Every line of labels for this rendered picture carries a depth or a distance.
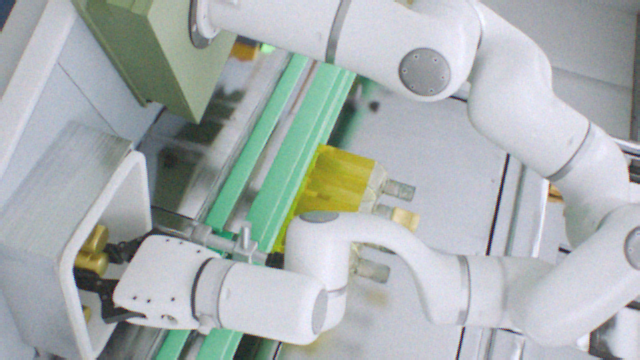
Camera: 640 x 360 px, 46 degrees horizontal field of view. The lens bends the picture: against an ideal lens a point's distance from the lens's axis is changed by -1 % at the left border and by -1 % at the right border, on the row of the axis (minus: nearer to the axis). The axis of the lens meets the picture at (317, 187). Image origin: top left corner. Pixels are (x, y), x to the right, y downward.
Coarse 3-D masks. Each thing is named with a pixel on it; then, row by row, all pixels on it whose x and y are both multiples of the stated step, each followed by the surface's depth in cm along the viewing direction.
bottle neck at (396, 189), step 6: (390, 180) 127; (390, 186) 126; (396, 186) 126; (402, 186) 126; (408, 186) 126; (414, 186) 126; (384, 192) 127; (390, 192) 126; (396, 192) 126; (402, 192) 126; (408, 192) 126; (414, 192) 126; (402, 198) 126; (408, 198) 126
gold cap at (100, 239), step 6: (102, 228) 87; (96, 234) 86; (102, 234) 87; (108, 234) 89; (96, 240) 86; (102, 240) 87; (84, 246) 87; (90, 246) 86; (96, 246) 86; (102, 246) 88; (90, 252) 87; (96, 252) 87
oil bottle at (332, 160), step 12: (324, 144) 128; (312, 156) 126; (324, 156) 126; (336, 156) 127; (348, 156) 127; (360, 156) 127; (324, 168) 125; (336, 168) 125; (348, 168) 125; (360, 168) 126; (372, 168) 126; (384, 168) 127; (360, 180) 124; (372, 180) 124; (384, 180) 126
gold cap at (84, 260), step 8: (80, 256) 89; (88, 256) 89; (96, 256) 89; (104, 256) 90; (80, 264) 89; (88, 264) 89; (96, 264) 89; (104, 264) 90; (96, 272) 89; (104, 272) 91
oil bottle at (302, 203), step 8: (296, 200) 120; (304, 200) 120; (312, 200) 120; (320, 200) 120; (296, 208) 119; (304, 208) 119; (312, 208) 119; (320, 208) 119; (328, 208) 119; (336, 208) 120; (344, 208) 120; (288, 216) 118; (296, 216) 118; (360, 248) 119
